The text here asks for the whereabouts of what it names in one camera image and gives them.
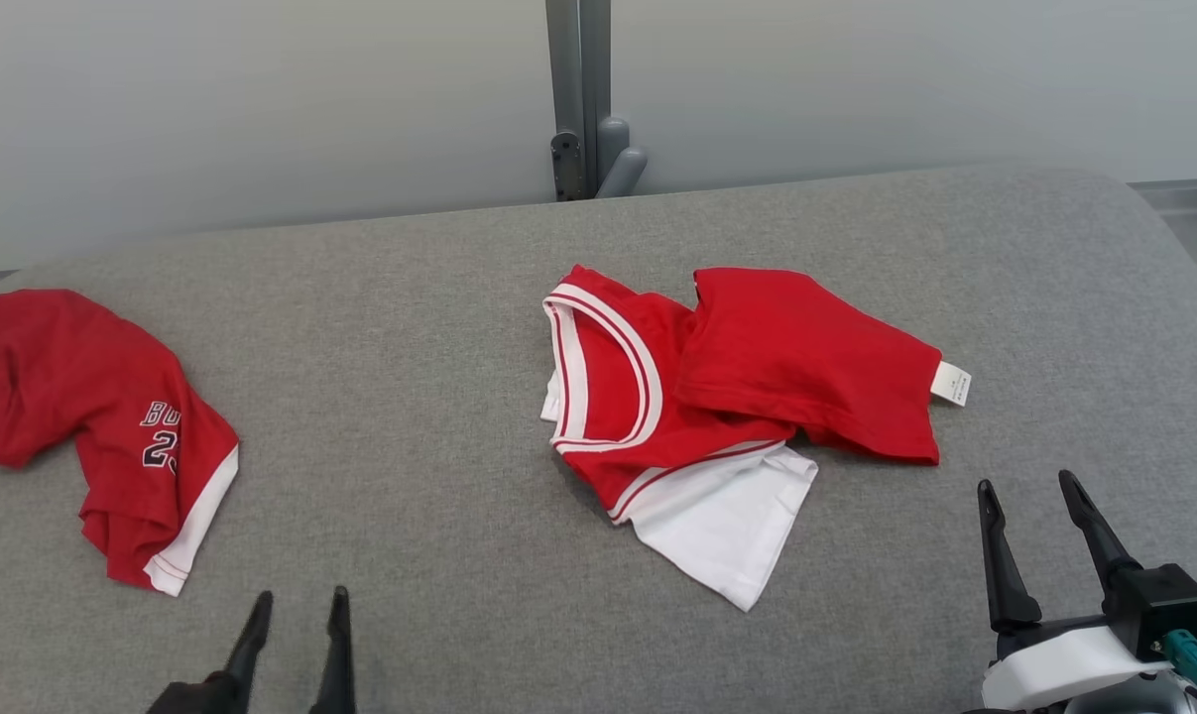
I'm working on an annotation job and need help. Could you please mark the red white basketball jersey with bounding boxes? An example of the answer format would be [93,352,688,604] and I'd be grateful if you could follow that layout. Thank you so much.
[541,264,973,613]

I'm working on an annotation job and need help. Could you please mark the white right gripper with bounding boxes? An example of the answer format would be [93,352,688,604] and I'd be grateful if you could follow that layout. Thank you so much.
[977,470,1176,711]

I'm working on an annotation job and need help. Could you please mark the red basketball shorts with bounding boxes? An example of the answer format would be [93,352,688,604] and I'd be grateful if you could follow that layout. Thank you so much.
[0,289,240,598]

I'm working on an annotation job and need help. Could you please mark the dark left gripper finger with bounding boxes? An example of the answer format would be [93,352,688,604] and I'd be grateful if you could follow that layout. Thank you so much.
[310,585,357,714]
[223,591,274,713]

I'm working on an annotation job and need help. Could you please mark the grey metal post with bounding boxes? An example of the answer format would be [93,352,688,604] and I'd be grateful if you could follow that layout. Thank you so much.
[545,0,649,202]

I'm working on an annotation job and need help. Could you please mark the grey fabric sofa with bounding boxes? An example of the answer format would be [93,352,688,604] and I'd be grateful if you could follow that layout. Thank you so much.
[0,164,1197,714]

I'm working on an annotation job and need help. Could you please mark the teal right camera connector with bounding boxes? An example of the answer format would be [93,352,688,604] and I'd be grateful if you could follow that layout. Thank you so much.
[1160,630,1197,707]

